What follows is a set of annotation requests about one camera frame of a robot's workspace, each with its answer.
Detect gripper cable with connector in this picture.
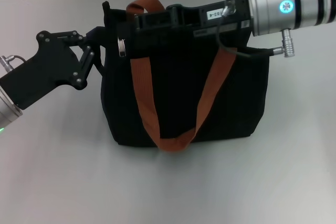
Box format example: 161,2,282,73
216,0,296,59
0,55,27,72

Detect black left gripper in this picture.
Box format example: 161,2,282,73
0,26,107,111

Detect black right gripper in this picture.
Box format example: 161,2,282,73
133,0,254,33

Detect long silver zipper pull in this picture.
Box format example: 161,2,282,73
117,37,127,58

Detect right gripper cable with connector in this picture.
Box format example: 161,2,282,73
216,0,296,59

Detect left gripper cable with connector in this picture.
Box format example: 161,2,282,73
0,55,27,72

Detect black food bag orange handles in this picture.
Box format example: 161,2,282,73
100,0,271,154

